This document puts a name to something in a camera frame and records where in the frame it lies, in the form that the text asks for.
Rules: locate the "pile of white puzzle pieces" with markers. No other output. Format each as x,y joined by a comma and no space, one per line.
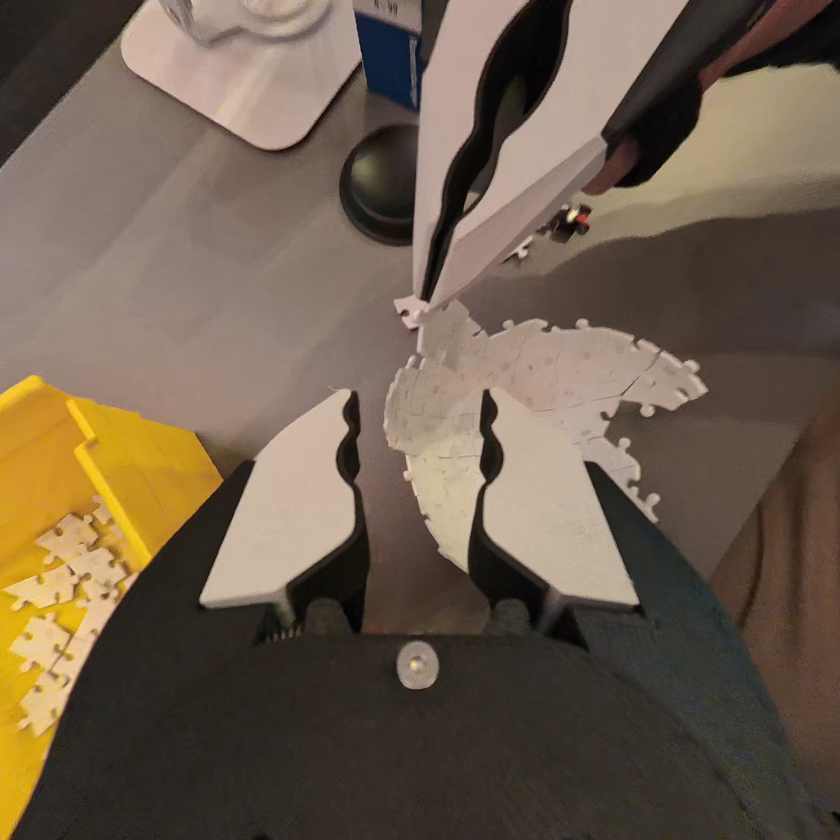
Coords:
65,590

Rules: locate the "person's right forearm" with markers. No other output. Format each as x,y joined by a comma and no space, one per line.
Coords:
807,33

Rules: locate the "person's right hand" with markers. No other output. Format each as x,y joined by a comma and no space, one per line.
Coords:
613,170

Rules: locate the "small red black object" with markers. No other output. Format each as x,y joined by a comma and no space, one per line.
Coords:
568,222

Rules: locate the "white curved puzzle ball section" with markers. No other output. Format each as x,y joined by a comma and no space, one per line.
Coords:
558,367

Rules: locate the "white flat stand base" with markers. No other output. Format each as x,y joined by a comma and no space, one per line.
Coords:
262,85

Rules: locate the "black round dome object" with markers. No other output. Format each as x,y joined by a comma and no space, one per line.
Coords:
380,184

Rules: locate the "white puzzle piece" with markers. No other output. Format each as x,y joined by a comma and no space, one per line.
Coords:
520,251
408,313

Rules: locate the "blue box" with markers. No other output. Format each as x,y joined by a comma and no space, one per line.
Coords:
390,59

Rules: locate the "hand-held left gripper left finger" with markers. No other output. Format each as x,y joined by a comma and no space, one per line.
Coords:
289,518

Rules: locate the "yellow plastic bin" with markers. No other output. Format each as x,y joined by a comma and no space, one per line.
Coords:
118,453

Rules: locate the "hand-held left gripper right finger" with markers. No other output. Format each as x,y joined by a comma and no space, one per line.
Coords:
551,525

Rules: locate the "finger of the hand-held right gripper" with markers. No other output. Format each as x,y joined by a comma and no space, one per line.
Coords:
449,98
590,79

